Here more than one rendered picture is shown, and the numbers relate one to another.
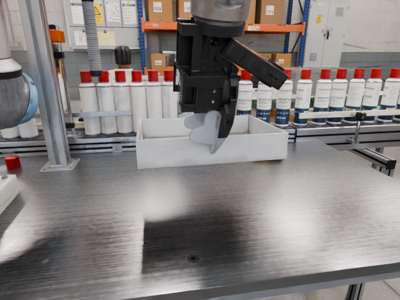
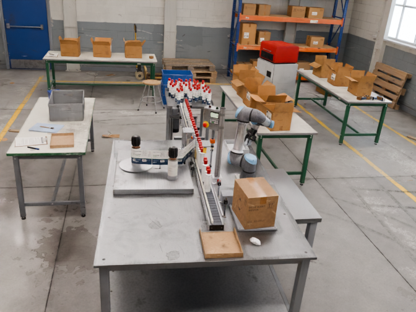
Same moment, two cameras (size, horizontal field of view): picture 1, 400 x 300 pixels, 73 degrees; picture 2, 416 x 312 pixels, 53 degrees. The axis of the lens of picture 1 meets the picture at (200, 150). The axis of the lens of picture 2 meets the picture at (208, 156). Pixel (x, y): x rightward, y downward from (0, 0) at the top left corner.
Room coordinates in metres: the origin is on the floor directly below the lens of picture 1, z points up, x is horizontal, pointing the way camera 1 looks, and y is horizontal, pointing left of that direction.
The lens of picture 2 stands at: (0.86, 3.89, 2.60)
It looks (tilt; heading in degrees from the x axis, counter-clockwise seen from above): 24 degrees down; 270
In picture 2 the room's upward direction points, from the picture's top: 4 degrees clockwise
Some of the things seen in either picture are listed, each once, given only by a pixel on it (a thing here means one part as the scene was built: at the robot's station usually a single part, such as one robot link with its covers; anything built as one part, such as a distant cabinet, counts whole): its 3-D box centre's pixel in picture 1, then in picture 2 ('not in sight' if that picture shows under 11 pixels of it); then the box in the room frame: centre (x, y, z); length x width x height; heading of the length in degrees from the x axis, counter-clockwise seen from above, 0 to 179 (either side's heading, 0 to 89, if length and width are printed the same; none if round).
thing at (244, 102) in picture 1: (244, 99); not in sight; (0.97, -0.16, 0.98); 0.05 x 0.05 x 0.20
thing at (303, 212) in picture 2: not in sight; (252, 194); (0.42, 0.66, 0.81); 0.90 x 0.90 x 0.04; 12
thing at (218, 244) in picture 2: not in sight; (220, 242); (0.70, 1.45, 0.85); 0.30 x 0.26 x 0.04; 99
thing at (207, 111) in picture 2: not in sight; (213, 117); (0.80, 0.35, 1.38); 0.17 x 0.10 x 0.19; 154
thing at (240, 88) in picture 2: not in sight; (246, 85); (0.29, -2.51, 0.97); 0.44 x 0.38 x 0.37; 17
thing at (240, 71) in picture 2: not in sight; (242, 78); (0.33, -2.94, 0.97); 0.45 x 0.40 x 0.37; 14
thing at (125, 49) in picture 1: (124, 74); (135, 150); (1.49, 0.40, 1.04); 0.09 x 0.09 x 0.29
